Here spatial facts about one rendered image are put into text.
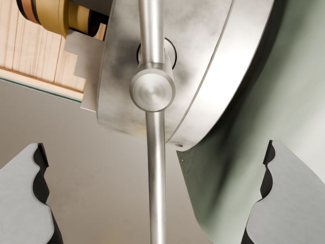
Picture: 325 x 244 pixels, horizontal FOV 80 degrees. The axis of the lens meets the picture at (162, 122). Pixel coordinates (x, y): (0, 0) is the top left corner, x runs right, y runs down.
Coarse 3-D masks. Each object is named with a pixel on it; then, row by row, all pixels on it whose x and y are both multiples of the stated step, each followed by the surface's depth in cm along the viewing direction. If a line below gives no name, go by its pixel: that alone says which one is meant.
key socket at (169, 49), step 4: (164, 40) 16; (168, 40) 16; (164, 44) 16; (168, 44) 16; (172, 44) 17; (140, 48) 16; (164, 48) 19; (168, 48) 16; (172, 48) 16; (140, 52) 16; (168, 52) 16; (172, 52) 16; (140, 56) 17; (172, 56) 17; (140, 60) 17; (172, 60) 17; (172, 64) 17
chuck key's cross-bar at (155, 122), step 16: (144, 0) 9; (160, 0) 9; (144, 16) 9; (160, 16) 9; (144, 32) 9; (160, 32) 9; (144, 48) 10; (160, 48) 10; (160, 112) 11; (160, 128) 12; (160, 144) 12; (160, 160) 13; (160, 176) 13; (160, 192) 13; (160, 208) 14; (160, 224) 14; (160, 240) 14
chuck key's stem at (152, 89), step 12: (168, 60) 12; (144, 72) 9; (156, 72) 9; (168, 72) 9; (132, 84) 9; (144, 84) 9; (156, 84) 9; (168, 84) 9; (132, 96) 9; (144, 96) 9; (156, 96) 9; (168, 96) 9; (144, 108) 9; (156, 108) 9
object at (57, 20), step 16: (16, 0) 25; (32, 0) 25; (48, 0) 24; (64, 0) 24; (32, 16) 26; (48, 16) 26; (64, 16) 25; (80, 16) 26; (96, 16) 31; (64, 32) 27; (80, 32) 29; (96, 32) 31
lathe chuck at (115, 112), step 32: (128, 0) 15; (192, 0) 15; (224, 0) 16; (128, 32) 16; (192, 32) 16; (128, 64) 17; (192, 64) 17; (128, 96) 19; (192, 96) 18; (128, 128) 23
